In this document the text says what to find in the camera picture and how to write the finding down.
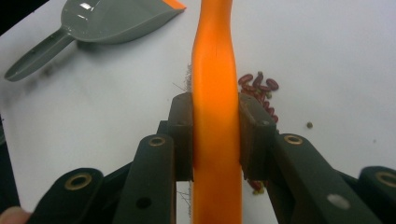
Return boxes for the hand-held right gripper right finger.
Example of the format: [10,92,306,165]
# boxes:
[238,92,278,182]

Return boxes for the pile of red and green beans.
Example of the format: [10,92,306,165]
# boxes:
[237,71,314,196]

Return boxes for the orange brush with grey bristles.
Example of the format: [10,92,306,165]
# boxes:
[174,0,245,224]

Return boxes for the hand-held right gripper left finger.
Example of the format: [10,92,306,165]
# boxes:
[158,91,194,183]

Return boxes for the grey dustpan with orange edge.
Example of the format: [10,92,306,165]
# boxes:
[4,0,188,83]

